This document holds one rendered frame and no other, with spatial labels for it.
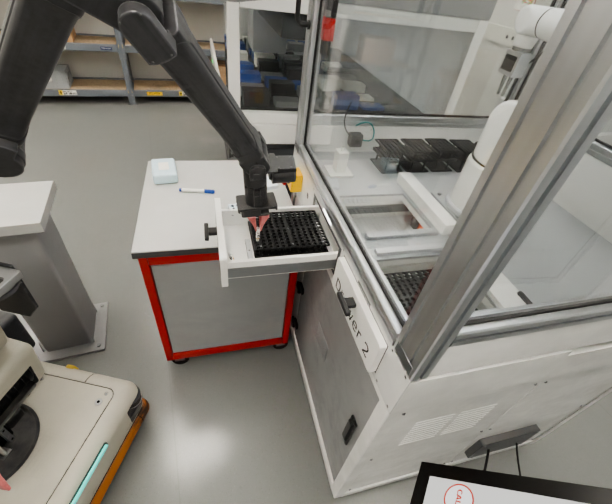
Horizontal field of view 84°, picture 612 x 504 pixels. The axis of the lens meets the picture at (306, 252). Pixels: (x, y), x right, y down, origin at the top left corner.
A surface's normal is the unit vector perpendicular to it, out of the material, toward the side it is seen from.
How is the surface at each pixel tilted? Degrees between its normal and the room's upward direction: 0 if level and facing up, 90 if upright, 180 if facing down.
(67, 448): 0
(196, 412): 0
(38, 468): 0
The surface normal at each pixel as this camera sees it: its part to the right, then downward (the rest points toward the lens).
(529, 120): -0.96, 0.07
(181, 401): 0.12, -0.74
